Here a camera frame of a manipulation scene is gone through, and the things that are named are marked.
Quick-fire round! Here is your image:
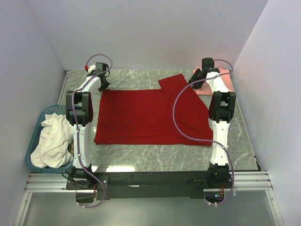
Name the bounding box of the red t shirt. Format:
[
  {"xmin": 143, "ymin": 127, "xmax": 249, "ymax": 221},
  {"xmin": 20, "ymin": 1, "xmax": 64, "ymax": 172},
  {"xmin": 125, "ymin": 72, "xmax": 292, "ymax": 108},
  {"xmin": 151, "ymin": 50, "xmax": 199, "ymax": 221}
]
[{"xmin": 94, "ymin": 74, "xmax": 213, "ymax": 146}]

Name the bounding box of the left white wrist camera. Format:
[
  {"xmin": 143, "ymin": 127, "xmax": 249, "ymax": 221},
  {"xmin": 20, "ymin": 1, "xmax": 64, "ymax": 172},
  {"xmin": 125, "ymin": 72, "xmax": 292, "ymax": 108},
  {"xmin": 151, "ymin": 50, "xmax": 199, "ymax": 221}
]
[{"xmin": 85, "ymin": 65, "xmax": 96, "ymax": 73}]

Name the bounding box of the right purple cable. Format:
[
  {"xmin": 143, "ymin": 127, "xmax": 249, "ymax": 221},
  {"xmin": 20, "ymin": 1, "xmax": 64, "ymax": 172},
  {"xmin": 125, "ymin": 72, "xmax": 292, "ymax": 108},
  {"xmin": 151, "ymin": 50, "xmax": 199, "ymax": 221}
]
[{"xmin": 172, "ymin": 58, "xmax": 236, "ymax": 208}]

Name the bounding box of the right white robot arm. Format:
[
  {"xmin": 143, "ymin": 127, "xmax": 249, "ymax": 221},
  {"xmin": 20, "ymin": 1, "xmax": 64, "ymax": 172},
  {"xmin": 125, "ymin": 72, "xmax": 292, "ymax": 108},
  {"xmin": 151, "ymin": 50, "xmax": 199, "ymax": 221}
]
[{"xmin": 189, "ymin": 57, "xmax": 236, "ymax": 188}]

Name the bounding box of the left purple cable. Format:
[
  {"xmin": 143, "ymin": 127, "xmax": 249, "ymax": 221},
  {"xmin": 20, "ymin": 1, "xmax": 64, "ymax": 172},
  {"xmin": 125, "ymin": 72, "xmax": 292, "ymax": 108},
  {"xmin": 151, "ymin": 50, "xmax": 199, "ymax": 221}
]
[{"xmin": 71, "ymin": 54, "xmax": 113, "ymax": 209}]

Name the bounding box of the purple cable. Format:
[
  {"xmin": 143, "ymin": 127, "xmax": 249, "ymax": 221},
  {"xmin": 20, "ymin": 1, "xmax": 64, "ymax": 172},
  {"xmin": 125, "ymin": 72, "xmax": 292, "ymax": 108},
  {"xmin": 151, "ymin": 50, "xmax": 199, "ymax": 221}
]
[
  {"xmin": 172, "ymin": 58, "xmax": 236, "ymax": 208},
  {"xmin": 71, "ymin": 54, "xmax": 113, "ymax": 209}
]

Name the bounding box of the folded pink t shirt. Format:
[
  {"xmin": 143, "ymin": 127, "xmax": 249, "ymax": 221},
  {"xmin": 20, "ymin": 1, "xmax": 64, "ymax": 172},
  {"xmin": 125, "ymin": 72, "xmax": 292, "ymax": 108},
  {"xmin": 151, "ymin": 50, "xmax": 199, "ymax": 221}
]
[{"xmin": 193, "ymin": 68, "xmax": 234, "ymax": 96}]

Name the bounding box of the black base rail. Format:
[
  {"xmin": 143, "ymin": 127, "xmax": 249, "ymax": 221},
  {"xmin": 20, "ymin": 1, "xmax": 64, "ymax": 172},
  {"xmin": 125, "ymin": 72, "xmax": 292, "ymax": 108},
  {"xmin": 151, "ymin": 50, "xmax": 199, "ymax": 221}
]
[{"xmin": 66, "ymin": 171, "xmax": 233, "ymax": 200}]

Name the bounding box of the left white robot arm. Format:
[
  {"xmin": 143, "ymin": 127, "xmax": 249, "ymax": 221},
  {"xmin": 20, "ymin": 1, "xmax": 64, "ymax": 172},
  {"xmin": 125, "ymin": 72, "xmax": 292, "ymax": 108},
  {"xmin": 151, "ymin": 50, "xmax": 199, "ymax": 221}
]
[{"xmin": 65, "ymin": 63, "xmax": 110, "ymax": 190}]

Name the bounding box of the teal plastic basket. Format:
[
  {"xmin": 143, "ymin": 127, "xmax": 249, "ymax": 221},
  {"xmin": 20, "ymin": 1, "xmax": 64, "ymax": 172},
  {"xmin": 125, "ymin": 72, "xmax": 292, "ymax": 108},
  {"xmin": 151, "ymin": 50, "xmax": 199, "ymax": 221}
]
[{"xmin": 25, "ymin": 105, "xmax": 73, "ymax": 174}]

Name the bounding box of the white cloth in basket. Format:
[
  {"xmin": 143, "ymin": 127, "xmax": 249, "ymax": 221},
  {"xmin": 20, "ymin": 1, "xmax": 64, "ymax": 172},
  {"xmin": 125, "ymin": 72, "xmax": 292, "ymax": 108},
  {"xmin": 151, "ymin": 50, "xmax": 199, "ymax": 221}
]
[{"xmin": 31, "ymin": 113, "xmax": 73, "ymax": 168}]

